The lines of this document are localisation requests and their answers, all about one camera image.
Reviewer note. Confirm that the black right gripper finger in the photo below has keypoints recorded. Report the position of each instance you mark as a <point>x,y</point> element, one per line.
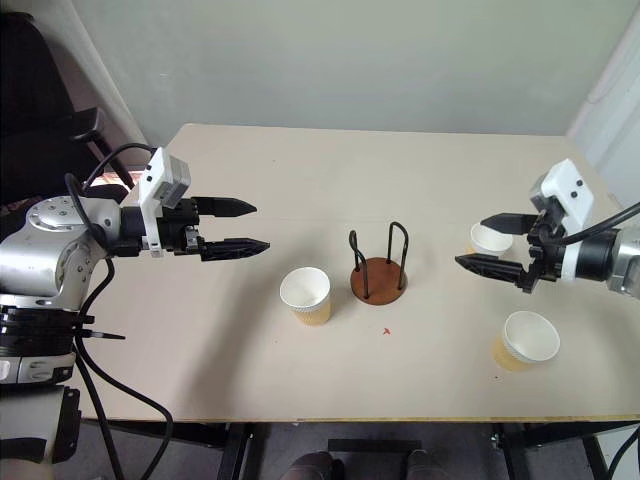
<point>492,268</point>
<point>510,223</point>

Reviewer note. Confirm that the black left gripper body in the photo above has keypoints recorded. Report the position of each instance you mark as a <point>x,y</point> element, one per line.
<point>176,231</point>

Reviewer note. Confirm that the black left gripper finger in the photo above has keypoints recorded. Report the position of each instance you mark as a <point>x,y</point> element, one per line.
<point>225,206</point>
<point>235,248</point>

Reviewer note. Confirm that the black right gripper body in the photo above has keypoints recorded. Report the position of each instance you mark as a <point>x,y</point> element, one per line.
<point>542,257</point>

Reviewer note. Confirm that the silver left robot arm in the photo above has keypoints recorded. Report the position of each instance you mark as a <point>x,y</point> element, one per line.
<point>35,260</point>

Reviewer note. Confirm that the brown paper cup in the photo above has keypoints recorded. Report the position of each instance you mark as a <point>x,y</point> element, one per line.
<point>306,296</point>
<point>490,239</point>
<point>529,340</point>

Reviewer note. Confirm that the wooden cup holder wire stand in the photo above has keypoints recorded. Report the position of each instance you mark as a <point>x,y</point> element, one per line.
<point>378,280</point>

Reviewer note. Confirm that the black office chair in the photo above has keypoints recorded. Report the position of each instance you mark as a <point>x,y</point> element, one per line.
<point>40,115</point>

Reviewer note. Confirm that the dark rounded robot foot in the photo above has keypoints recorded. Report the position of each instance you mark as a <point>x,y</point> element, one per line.
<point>311,466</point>
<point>422,465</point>

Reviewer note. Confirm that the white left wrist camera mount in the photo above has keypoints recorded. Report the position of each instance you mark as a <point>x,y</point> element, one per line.
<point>162,182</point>

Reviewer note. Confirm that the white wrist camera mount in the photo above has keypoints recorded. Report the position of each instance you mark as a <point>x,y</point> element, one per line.
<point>162,182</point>
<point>565,192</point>

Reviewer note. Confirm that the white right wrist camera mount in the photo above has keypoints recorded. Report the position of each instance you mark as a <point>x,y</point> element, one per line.
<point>565,192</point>

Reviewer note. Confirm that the black table frame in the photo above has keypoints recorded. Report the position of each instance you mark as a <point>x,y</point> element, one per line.
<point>350,442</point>

